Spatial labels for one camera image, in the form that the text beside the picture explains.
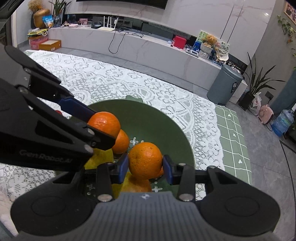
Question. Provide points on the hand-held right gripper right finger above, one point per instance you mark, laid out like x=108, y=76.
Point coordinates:
x=167, y=169

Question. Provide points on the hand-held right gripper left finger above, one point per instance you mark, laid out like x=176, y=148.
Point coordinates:
x=123, y=166

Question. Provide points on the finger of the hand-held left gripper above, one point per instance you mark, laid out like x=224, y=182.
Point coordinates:
x=76, y=107
x=101, y=141

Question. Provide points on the red-yellow mango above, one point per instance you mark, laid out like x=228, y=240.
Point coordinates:
x=138, y=186

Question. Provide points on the green plastic colander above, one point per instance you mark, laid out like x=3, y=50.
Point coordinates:
x=150, y=122

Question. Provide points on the orange cardboard box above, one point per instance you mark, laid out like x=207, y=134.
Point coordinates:
x=49, y=45

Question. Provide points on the white lace tablecloth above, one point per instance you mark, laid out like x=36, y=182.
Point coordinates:
x=138, y=81

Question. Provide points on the green grid table mat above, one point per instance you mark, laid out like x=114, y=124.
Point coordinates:
x=233, y=143

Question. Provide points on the pink box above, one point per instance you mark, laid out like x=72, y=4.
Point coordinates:
x=35, y=42

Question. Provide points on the black set-top box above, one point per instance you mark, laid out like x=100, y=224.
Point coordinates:
x=96, y=26

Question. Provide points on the yellow snack packets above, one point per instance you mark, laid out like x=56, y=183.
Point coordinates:
x=37, y=32

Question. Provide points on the white router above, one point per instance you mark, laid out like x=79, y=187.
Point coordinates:
x=107, y=28

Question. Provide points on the blue snack bag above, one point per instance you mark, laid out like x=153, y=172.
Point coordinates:
x=47, y=21

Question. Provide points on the white marble TV cabinet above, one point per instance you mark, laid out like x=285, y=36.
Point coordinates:
x=150, y=53

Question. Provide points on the gold vase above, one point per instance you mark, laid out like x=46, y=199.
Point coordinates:
x=41, y=18

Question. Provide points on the grey trash can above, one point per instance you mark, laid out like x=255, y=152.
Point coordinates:
x=224, y=85

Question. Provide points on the green plant in vase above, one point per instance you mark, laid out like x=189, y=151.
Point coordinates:
x=56, y=7

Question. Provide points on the long-leaf potted plant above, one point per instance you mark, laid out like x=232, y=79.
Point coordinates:
x=246, y=99

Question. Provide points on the white plastic bag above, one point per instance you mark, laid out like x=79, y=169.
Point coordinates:
x=255, y=104

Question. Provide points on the dried flower bunch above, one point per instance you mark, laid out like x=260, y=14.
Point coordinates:
x=35, y=4

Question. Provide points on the pink heater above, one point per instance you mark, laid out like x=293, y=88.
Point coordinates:
x=266, y=114

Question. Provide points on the black television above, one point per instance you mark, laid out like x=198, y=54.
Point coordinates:
x=120, y=2

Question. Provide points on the digital scale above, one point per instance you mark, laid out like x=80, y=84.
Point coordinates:
x=192, y=52

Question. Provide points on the blue water bottle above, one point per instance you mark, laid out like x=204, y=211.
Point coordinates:
x=281, y=122

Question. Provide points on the red box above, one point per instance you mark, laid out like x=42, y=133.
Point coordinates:
x=180, y=42

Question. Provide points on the white fan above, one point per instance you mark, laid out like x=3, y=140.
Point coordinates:
x=223, y=56

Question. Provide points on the floral picture board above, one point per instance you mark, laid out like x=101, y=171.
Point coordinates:
x=223, y=46

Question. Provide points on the pink photo frame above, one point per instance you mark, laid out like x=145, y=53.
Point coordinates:
x=83, y=21

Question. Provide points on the black wall socket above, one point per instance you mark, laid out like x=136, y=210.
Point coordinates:
x=269, y=94

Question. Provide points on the hanging wall vine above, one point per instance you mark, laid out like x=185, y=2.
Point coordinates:
x=286, y=25

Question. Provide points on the wooden picture frame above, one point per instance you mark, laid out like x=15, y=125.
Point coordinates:
x=291, y=9

